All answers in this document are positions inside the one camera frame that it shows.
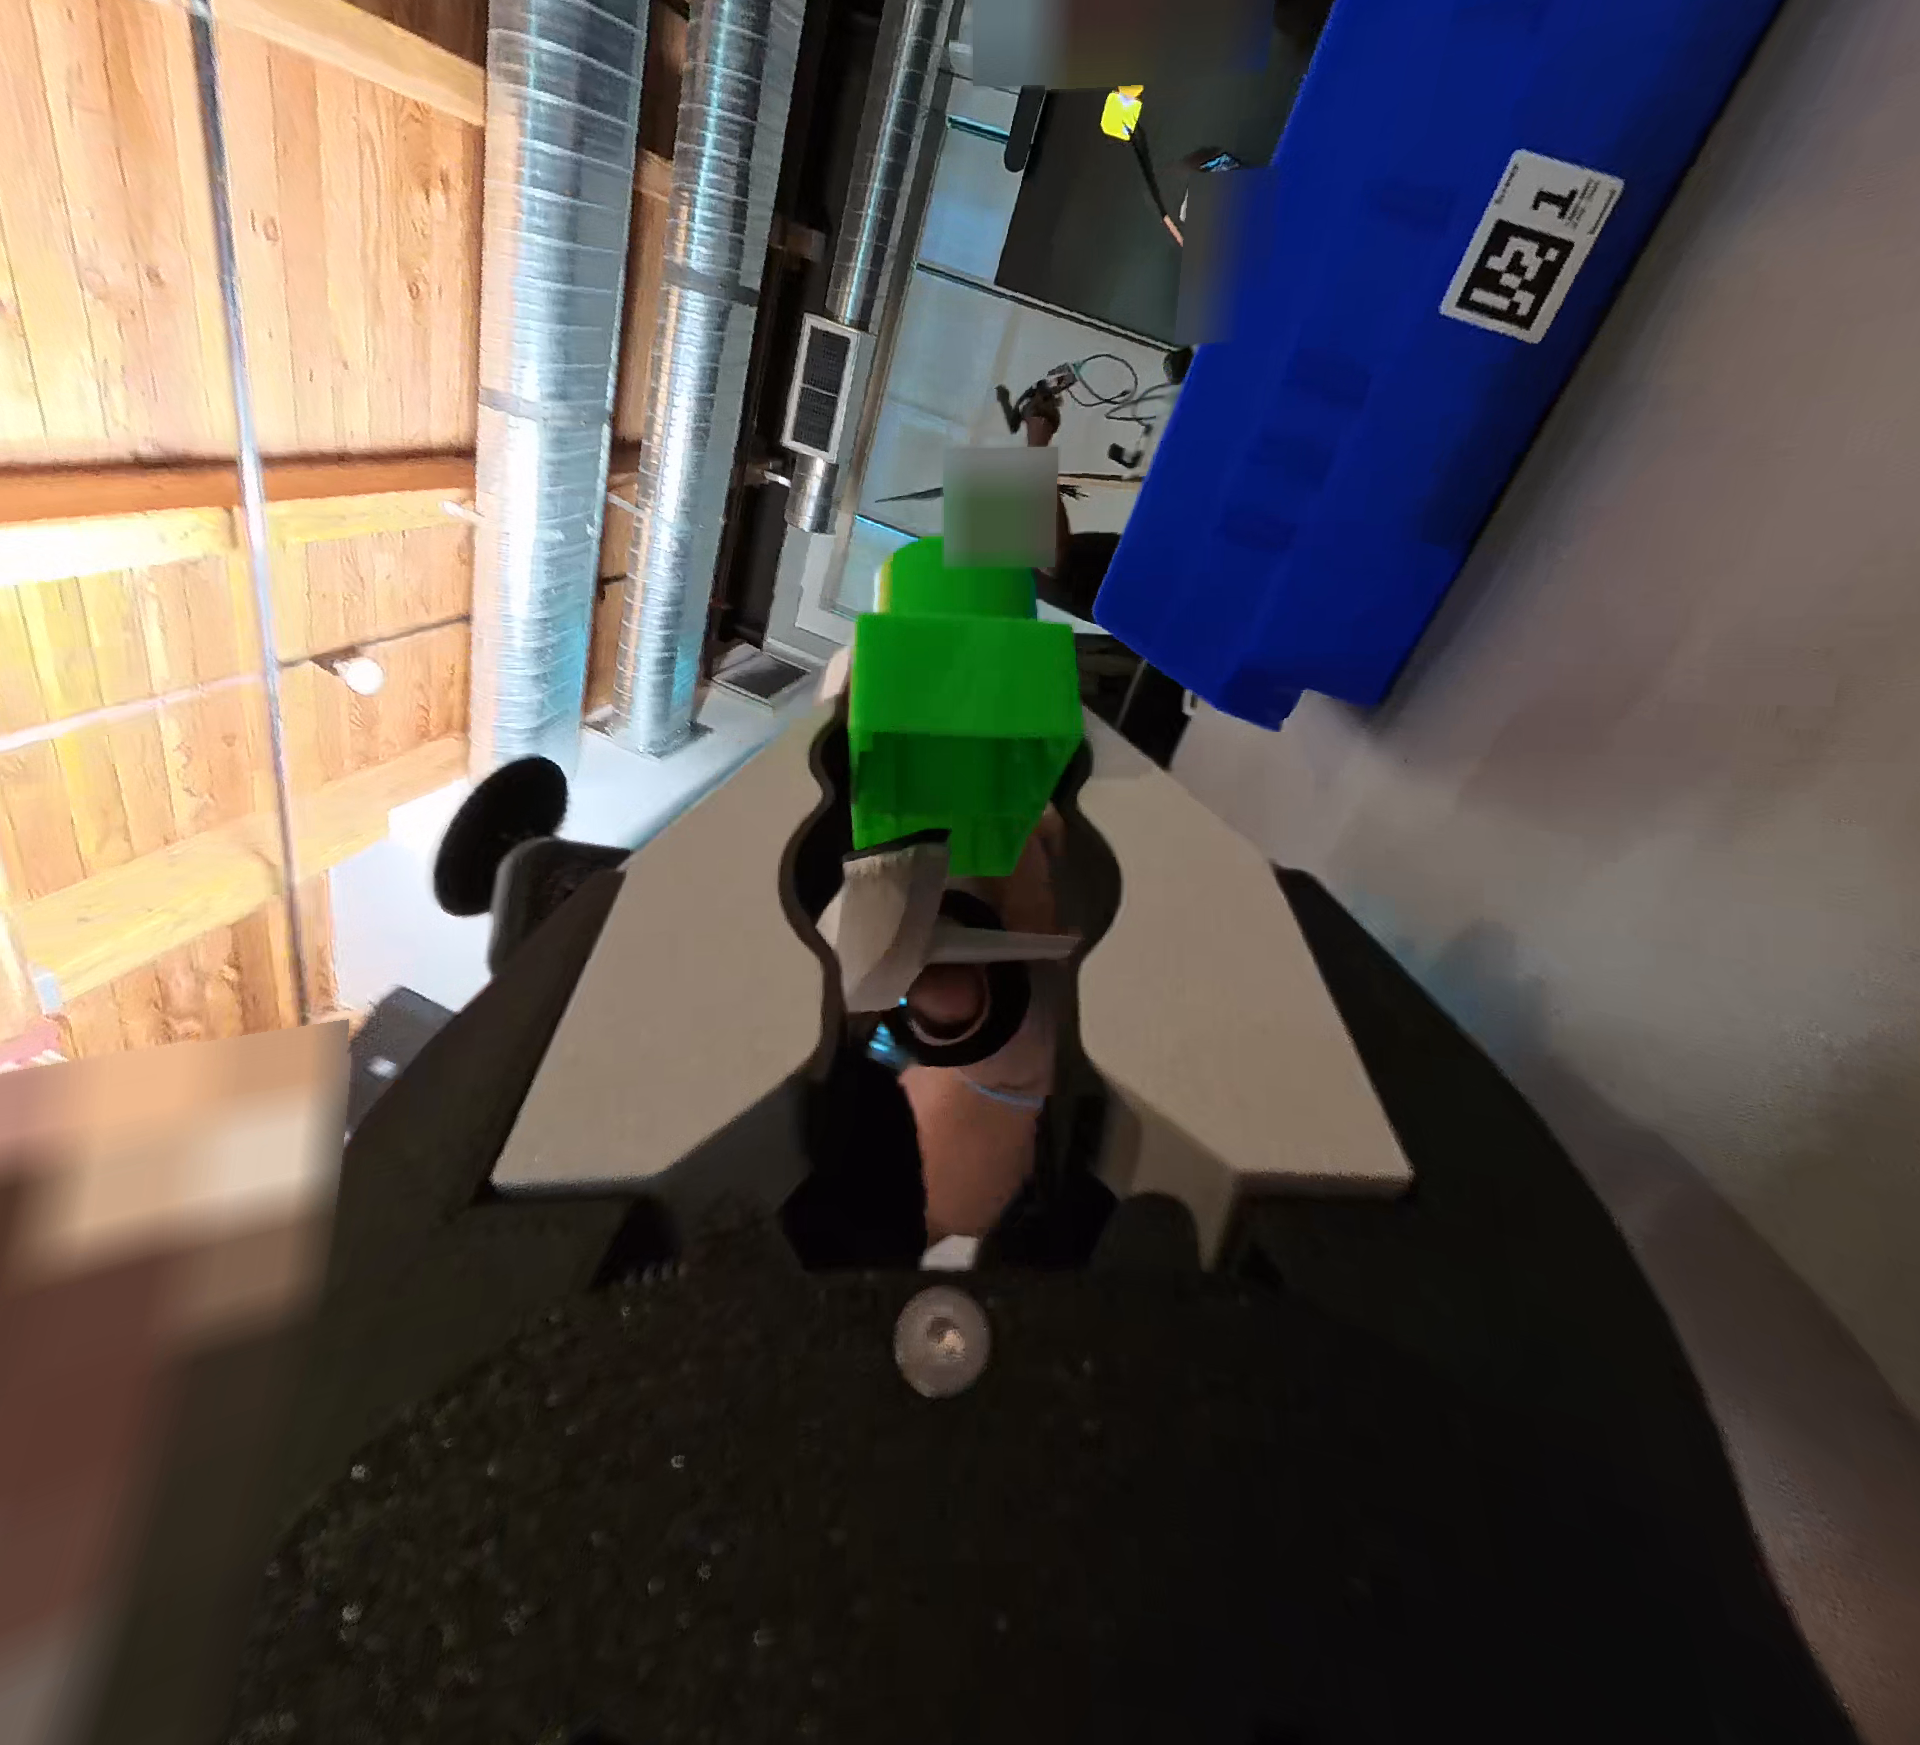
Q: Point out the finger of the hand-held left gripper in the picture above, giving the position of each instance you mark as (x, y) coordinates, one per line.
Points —
(886, 918)
(1006, 942)

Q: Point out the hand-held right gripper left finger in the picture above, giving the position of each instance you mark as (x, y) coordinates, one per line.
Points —
(659, 1025)

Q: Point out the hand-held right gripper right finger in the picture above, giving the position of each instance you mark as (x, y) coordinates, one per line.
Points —
(1245, 1025)

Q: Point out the green toy block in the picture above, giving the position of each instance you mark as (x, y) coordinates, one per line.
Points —
(959, 709)

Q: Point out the person's left hand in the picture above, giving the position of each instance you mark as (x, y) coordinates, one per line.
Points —
(975, 1130)

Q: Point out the ceiling light bulb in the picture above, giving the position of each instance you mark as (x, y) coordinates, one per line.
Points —
(361, 671)

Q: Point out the white air vent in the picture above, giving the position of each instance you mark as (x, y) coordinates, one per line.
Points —
(823, 381)

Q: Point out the grey ceiling conduit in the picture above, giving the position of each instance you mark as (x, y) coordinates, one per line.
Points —
(226, 275)

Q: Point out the blue bin with marker label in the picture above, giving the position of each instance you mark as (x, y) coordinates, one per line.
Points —
(1426, 275)

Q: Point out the yellow sticker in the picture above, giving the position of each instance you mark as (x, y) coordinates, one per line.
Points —
(1122, 112)

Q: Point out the silver air duct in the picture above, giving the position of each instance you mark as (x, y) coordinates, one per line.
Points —
(707, 275)
(563, 275)
(902, 124)

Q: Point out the black wall screen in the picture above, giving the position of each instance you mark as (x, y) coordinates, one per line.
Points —
(1081, 229)

